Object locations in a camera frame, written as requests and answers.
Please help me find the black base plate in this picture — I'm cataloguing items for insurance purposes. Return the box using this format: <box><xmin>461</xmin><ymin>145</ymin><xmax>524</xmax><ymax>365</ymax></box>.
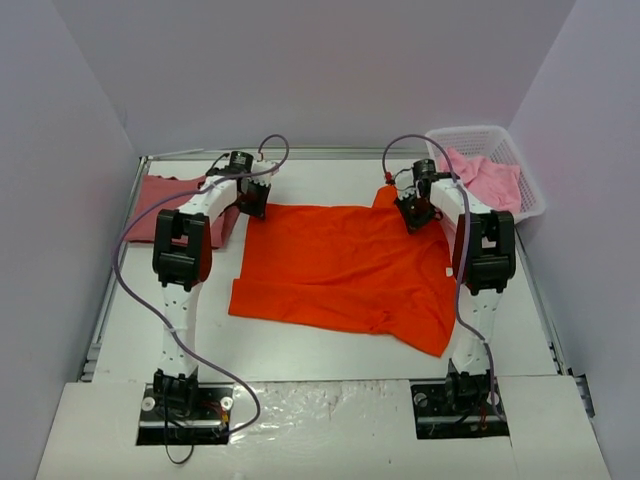
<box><xmin>410</xmin><ymin>381</ymin><xmax>510</xmax><ymax>440</ymax></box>
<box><xmin>136</xmin><ymin>384</ymin><xmax>233</xmax><ymax>446</ymax></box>

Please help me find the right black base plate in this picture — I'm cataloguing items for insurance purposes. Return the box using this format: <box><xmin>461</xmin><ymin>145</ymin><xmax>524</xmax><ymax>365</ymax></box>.
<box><xmin>410</xmin><ymin>381</ymin><xmax>510</xmax><ymax>440</ymax></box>

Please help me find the white plastic basket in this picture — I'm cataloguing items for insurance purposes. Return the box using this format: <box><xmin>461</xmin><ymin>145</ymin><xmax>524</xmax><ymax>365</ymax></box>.
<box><xmin>427</xmin><ymin>125</ymin><xmax>546</xmax><ymax>223</ymax></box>

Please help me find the light pink t shirt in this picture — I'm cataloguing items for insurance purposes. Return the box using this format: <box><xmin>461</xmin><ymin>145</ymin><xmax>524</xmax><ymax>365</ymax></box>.
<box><xmin>446</xmin><ymin>147</ymin><xmax>522</xmax><ymax>215</ymax></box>

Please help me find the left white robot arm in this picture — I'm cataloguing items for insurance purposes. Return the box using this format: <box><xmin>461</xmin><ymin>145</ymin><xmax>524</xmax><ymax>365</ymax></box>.
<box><xmin>152</xmin><ymin>151</ymin><xmax>277</xmax><ymax>418</ymax></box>

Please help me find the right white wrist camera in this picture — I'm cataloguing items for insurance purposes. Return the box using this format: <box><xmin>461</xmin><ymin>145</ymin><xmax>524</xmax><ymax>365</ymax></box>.
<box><xmin>395</xmin><ymin>179</ymin><xmax>417</xmax><ymax>201</ymax></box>

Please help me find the dusty red folded t shirt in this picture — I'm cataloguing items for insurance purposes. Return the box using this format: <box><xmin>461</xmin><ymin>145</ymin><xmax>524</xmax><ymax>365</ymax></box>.
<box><xmin>125</xmin><ymin>175</ymin><xmax>240</xmax><ymax>249</ymax></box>

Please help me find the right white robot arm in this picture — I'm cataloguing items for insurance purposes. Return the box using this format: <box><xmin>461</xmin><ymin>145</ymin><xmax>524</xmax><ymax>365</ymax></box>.
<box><xmin>384</xmin><ymin>159</ymin><xmax>516</xmax><ymax>413</ymax></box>

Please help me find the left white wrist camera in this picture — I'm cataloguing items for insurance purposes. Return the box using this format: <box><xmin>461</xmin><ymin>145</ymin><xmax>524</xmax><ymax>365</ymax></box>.
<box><xmin>249</xmin><ymin>160</ymin><xmax>279</xmax><ymax>187</ymax></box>

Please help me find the orange t shirt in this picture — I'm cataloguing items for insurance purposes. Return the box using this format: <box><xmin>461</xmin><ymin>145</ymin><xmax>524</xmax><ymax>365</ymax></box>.
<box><xmin>228</xmin><ymin>187</ymin><xmax>455</xmax><ymax>357</ymax></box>

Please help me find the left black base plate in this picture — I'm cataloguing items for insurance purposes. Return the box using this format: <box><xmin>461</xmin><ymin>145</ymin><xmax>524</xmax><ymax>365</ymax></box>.
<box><xmin>136</xmin><ymin>384</ymin><xmax>233</xmax><ymax>446</ymax></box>

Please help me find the thin black cable loop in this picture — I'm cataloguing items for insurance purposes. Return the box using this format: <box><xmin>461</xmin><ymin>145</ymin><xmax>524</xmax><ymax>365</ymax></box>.
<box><xmin>162</xmin><ymin>414</ymin><xmax>198</xmax><ymax>465</ymax></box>

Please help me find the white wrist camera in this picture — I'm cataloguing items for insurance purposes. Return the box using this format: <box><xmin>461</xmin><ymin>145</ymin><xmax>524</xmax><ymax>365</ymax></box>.
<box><xmin>249</xmin><ymin>160</ymin><xmax>279</xmax><ymax>187</ymax></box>
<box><xmin>395</xmin><ymin>179</ymin><xmax>417</xmax><ymax>201</ymax></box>

